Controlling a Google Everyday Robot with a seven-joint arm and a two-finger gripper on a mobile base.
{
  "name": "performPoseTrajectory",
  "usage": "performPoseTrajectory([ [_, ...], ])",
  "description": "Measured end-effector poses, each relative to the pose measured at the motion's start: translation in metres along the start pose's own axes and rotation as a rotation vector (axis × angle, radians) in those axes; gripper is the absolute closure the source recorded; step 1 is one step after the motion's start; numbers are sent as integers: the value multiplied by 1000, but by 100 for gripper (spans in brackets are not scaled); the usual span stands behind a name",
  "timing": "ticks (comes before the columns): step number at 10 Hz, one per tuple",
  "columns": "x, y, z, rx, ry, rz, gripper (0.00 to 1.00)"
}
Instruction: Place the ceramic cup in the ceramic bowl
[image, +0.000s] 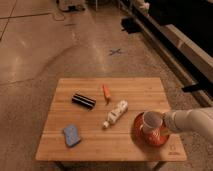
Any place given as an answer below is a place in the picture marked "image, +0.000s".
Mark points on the white plastic bottle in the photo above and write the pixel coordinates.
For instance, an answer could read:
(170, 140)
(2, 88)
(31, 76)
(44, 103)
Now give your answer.
(115, 114)

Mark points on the black floor object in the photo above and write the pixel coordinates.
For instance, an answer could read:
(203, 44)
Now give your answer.
(130, 26)

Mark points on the long wall bench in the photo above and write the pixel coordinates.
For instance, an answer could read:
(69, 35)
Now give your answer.
(191, 64)

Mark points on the red ceramic bowl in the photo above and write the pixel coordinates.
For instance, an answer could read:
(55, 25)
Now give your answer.
(155, 138)

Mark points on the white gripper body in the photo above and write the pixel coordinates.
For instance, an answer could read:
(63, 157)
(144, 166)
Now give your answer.
(169, 121)

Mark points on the white base with cable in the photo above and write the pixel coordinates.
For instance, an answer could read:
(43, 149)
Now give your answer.
(67, 5)

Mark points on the black striped box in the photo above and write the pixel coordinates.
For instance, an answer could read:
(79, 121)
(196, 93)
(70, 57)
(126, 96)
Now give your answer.
(84, 101)

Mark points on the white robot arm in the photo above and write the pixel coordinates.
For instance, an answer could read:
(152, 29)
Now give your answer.
(198, 120)

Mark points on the wooden table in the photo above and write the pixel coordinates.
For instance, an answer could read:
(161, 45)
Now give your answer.
(114, 143)

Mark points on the orange marker pen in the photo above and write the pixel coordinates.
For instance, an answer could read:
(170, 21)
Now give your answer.
(106, 93)

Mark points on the blue sponge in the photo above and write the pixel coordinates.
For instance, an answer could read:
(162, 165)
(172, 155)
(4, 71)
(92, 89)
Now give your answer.
(71, 135)

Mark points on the beige ceramic cup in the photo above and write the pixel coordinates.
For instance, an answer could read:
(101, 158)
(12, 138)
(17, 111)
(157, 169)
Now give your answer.
(152, 120)

